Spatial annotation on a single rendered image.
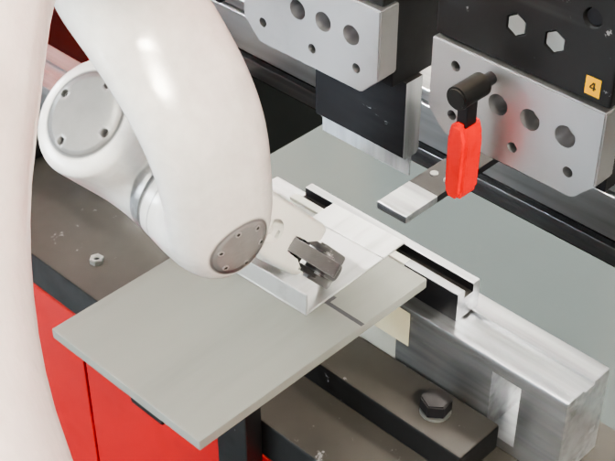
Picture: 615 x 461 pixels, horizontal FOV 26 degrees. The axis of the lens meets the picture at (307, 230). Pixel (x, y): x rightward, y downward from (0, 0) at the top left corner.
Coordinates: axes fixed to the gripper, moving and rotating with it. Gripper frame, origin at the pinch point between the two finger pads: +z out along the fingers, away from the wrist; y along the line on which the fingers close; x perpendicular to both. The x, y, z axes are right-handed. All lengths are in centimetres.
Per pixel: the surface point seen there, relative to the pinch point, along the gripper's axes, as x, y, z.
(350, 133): -11.2, 1.8, 0.6
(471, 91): -15.0, -15.6, -16.5
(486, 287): -17, 49, 150
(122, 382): 16.1, 1.4, -10.6
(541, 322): -16, 35, 149
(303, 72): -19.2, 29.2, 28.7
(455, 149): -11.4, -15.0, -13.1
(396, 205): -8.4, -0.6, 9.7
